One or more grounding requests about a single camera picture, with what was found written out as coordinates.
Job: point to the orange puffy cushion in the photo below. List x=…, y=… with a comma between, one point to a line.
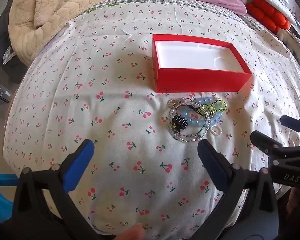
x=262, y=12

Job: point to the person's left hand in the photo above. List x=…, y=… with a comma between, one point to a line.
x=130, y=233

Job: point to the cherry print bed sheet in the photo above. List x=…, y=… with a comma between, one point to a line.
x=102, y=105

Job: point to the white fluffy cushion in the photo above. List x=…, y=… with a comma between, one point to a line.
x=293, y=42

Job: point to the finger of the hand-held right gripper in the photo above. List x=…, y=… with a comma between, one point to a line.
x=265, y=140
x=296, y=125

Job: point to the beige quilted blanket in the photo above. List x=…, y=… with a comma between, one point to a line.
x=52, y=10

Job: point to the red cardboard box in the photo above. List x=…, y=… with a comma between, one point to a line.
x=202, y=82

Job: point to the gold charm pendant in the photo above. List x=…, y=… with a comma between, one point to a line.
x=172, y=103

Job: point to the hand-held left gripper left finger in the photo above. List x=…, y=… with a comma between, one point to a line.
x=78, y=166

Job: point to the blue plastic stool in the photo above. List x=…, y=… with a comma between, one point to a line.
x=1, y=197

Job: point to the black hair claw clip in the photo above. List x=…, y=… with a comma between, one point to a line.
x=180, y=122

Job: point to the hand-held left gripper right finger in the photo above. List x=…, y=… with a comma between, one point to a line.
x=212, y=166

